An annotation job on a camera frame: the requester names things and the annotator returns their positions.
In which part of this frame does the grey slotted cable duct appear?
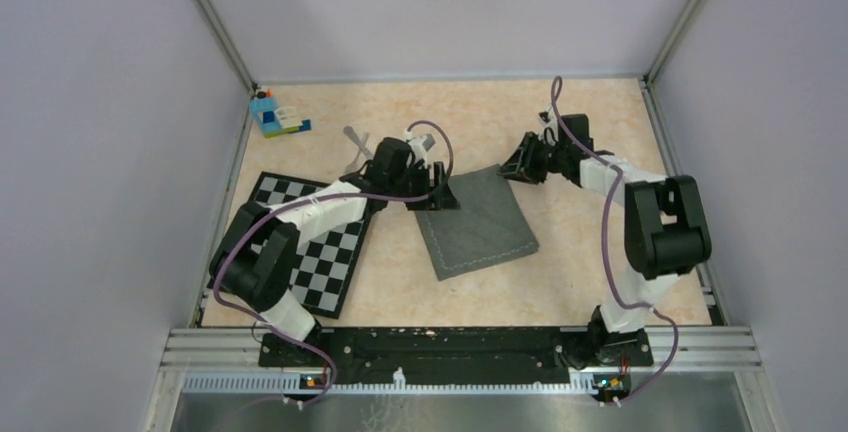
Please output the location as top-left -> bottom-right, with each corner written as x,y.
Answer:
181,370 -> 597,397

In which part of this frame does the silver fork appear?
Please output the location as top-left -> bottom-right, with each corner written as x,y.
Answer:
344,134 -> 373,173

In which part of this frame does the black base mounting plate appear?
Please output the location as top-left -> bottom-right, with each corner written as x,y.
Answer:
258,326 -> 655,386

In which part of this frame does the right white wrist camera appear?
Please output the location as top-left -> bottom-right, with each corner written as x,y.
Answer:
538,107 -> 559,146

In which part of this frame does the black white checkerboard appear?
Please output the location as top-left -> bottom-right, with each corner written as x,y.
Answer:
206,171 -> 380,320

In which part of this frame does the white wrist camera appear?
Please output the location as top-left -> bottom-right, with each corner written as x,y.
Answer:
538,107 -> 559,146
404,130 -> 436,157

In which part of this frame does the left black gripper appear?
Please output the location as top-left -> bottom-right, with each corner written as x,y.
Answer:
387,161 -> 459,210

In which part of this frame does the silver table knife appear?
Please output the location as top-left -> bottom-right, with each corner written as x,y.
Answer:
342,125 -> 373,165

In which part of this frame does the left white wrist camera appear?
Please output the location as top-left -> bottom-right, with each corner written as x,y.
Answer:
404,130 -> 436,157

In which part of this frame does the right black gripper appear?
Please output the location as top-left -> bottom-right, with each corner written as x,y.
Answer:
496,133 -> 567,185

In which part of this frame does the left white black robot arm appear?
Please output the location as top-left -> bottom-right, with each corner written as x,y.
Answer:
209,134 -> 459,366

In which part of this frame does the colourful toy brick block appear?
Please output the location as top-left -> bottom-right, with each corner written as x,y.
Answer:
248,86 -> 312,138

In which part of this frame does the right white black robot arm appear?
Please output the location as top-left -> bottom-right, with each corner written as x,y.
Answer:
498,112 -> 712,369

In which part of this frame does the grey cloth napkin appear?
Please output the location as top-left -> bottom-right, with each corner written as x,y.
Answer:
416,164 -> 539,281

